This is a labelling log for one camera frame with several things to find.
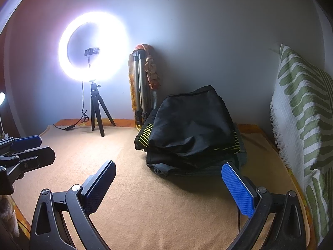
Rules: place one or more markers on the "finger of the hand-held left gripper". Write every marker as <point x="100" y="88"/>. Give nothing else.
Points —
<point x="39" y="157"/>
<point x="28" y="142"/>

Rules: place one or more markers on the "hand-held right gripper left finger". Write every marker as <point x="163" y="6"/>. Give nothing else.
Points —
<point x="100" y="185"/>

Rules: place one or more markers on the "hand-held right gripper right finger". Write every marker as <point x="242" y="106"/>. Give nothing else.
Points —
<point x="238" y="187"/>

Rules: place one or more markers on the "black pants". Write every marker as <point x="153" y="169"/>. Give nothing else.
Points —
<point x="192" y="119"/>

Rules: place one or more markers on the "person's left hand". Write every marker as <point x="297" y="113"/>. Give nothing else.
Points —
<point x="6" y="213"/>

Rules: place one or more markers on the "white desk lamp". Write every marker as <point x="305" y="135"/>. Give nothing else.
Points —
<point x="1" y="96"/>

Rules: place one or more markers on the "beige blanket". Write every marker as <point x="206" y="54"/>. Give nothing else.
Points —
<point x="156" y="200"/>

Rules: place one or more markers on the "folded dark clothes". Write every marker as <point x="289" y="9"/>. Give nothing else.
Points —
<point x="182" y="165"/>

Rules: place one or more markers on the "black yellow striped folded garment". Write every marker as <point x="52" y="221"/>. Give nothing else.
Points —
<point x="145" y="135"/>

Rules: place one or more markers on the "small black tripod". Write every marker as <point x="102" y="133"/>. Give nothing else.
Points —
<point x="94" y="109"/>

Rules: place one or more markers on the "folded silver tripod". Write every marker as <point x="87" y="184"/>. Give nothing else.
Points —
<point x="138" y="88"/>

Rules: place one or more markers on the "orange patterned cloth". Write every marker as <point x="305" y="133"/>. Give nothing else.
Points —
<point x="152" y="73"/>

